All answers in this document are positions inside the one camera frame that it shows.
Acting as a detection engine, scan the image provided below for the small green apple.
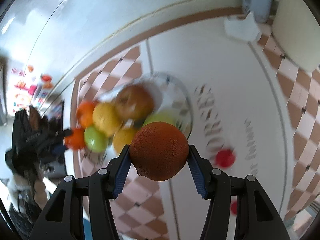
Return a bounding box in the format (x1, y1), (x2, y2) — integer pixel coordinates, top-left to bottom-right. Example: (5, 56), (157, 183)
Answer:
(84, 126), (108, 153)

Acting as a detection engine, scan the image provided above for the small orange tangerine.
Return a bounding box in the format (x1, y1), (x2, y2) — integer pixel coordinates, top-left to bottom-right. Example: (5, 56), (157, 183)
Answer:
(65, 128), (86, 150)

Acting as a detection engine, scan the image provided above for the cherry tomato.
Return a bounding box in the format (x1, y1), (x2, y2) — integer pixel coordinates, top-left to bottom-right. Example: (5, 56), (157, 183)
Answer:
(231, 200), (238, 216)
(215, 148), (236, 168)

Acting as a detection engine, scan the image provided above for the large orange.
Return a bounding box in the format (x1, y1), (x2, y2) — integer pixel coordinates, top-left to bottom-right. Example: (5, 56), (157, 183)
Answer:
(76, 101), (96, 128)

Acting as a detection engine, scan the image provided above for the colourful wall sticker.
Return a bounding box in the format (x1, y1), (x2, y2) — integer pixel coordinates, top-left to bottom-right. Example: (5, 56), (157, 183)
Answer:
(7, 66), (54, 115)

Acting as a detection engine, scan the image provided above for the large green apple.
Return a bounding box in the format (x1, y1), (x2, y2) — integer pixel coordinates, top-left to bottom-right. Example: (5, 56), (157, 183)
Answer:
(143, 112), (176, 127)

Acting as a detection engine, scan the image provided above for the brown apple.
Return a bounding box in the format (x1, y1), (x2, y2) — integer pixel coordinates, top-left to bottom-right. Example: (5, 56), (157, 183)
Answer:
(114, 85), (155, 120)

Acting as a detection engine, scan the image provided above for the floral oval plate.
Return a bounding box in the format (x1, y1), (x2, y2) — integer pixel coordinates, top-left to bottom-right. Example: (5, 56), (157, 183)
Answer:
(97, 72), (194, 138)

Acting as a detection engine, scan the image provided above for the cream utensil holder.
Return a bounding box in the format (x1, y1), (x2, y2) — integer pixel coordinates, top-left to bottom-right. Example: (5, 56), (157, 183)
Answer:
(272, 0), (320, 72)

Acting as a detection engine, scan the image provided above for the checkered table mat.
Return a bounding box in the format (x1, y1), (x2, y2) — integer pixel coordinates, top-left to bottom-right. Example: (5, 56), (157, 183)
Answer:
(71, 8), (319, 239)

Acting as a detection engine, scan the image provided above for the black frying pan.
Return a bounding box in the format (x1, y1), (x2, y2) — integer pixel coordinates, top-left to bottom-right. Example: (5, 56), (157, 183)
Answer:
(28, 106), (49, 131)

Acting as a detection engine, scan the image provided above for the black gas stove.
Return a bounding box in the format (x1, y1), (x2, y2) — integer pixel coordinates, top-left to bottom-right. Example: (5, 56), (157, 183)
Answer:
(43, 101), (67, 180)

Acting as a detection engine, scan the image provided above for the round yellow lemon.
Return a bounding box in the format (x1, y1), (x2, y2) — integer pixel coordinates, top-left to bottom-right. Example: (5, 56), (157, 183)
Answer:
(112, 127), (138, 155)

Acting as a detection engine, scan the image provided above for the yellow pear-shaped lemon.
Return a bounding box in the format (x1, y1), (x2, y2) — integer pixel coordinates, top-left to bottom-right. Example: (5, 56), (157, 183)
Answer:
(92, 102), (123, 137)

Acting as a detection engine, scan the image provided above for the dark red orange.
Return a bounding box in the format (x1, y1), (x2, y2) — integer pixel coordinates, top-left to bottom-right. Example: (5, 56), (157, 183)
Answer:
(130, 122), (189, 181)

